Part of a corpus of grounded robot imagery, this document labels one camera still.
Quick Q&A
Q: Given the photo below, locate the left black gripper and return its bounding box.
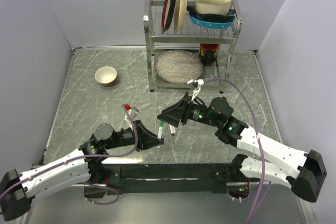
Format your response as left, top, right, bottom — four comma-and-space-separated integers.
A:
104, 120, 164, 152

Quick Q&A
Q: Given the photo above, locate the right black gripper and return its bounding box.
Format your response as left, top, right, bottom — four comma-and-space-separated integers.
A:
157, 92, 221, 127

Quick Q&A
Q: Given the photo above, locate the green white pen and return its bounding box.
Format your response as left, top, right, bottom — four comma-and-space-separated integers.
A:
157, 126, 163, 139

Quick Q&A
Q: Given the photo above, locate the white pen orange cap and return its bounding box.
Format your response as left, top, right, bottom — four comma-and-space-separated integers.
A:
170, 126, 176, 135

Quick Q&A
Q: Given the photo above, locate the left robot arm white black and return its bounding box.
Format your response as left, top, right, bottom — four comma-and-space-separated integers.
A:
1, 120, 164, 221

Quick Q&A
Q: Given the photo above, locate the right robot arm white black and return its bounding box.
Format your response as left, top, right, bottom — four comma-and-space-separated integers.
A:
157, 94, 327, 202

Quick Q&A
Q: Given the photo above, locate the speckled grey plate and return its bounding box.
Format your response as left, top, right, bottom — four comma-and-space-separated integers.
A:
154, 49, 204, 84

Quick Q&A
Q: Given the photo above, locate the red black mug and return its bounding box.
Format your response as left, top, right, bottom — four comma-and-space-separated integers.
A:
198, 44, 219, 66

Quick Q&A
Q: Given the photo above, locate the steel dish rack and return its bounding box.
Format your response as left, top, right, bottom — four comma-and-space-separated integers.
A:
143, 0, 243, 91

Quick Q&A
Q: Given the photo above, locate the small cream bowl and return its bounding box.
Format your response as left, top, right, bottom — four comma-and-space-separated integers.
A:
95, 66, 118, 87

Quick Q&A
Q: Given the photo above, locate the blue dotted dish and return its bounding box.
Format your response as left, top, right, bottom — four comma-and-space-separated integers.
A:
190, 16, 235, 29

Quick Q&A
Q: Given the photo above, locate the black dish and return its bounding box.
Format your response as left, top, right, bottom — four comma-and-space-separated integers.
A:
186, 5, 235, 23

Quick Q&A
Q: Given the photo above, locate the red black plate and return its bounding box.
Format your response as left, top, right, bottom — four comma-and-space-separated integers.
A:
161, 0, 176, 33

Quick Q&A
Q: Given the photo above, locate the beige plate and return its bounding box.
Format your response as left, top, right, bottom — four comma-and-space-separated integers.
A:
174, 0, 187, 34

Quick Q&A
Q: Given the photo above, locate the cream ceramic bowl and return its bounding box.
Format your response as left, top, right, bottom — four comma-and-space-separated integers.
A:
195, 0, 232, 15

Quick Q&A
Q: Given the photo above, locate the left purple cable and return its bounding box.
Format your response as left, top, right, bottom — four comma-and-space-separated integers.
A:
0, 104, 140, 206

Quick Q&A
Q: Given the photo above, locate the purple cable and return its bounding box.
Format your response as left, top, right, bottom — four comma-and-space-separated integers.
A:
0, 104, 140, 206
202, 78, 271, 224

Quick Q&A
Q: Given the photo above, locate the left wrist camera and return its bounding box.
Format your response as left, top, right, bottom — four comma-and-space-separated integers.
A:
124, 103, 139, 120

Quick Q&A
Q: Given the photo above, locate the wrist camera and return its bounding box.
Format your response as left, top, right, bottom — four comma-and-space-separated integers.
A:
187, 79, 204, 90
124, 103, 139, 120

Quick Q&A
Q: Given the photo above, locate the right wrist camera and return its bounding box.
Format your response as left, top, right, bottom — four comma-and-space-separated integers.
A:
187, 79, 204, 90

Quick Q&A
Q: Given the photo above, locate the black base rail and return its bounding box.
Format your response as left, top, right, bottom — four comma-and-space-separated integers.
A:
88, 163, 259, 194

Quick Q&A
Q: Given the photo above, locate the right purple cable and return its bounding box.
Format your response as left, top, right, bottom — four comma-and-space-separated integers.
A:
202, 78, 271, 224

